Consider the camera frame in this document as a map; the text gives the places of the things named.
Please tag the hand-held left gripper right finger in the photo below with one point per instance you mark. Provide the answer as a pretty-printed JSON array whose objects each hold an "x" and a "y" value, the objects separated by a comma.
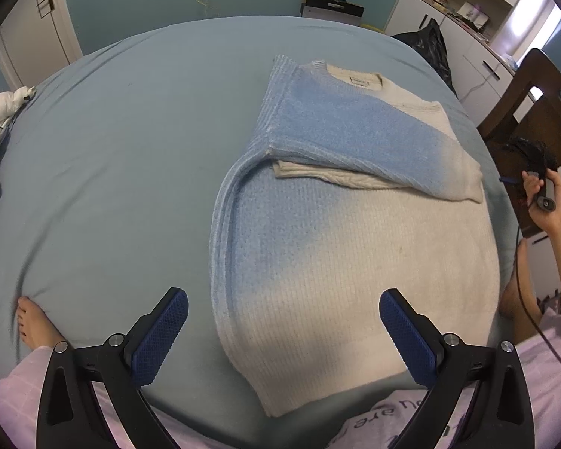
[{"x": 409, "y": 336}]

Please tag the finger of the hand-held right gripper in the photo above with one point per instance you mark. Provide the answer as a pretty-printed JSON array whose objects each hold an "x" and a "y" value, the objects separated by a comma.
[{"x": 508, "y": 180}]

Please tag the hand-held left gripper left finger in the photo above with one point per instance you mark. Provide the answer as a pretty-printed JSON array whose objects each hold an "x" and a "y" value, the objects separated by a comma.
[{"x": 161, "y": 336}]

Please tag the blue and white knit sweater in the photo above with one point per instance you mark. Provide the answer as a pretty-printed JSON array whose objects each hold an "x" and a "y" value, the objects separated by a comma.
[{"x": 355, "y": 243}]

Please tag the person's right hand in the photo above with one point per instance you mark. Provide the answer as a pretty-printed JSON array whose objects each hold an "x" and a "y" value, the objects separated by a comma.
[{"x": 554, "y": 196}]

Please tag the brown wooden chair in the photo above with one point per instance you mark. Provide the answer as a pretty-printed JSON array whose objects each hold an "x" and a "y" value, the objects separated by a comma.
[{"x": 542, "y": 117}]

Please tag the pink printed pajama top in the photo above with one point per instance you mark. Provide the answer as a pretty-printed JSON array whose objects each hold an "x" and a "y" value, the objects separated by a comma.
[{"x": 378, "y": 423}]

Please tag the white cabinet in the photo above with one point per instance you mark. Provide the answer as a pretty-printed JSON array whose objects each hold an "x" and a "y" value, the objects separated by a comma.
[{"x": 467, "y": 56}]

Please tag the person's left foot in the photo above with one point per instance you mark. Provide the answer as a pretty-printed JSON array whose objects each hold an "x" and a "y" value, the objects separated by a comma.
[{"x": 35, "y": 325}]

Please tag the bright window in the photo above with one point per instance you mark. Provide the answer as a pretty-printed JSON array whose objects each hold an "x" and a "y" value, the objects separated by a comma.
[{"x": 528, "y": 14}]

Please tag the black plastic bag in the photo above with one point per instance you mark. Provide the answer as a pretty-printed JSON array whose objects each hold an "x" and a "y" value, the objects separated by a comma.
[{"x": 432, "y": 51}]

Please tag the pink pajama pants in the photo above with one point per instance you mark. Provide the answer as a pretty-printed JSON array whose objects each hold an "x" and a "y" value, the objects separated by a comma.
[{"x": 21, "y": 397}]

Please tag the black and white box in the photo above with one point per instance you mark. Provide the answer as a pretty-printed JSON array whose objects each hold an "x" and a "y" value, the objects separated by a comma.
[{"x": 332, "y": 9}]

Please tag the white door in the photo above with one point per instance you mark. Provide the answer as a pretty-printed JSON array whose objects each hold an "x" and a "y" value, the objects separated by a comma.
[{"x": 32, "y": 32}]

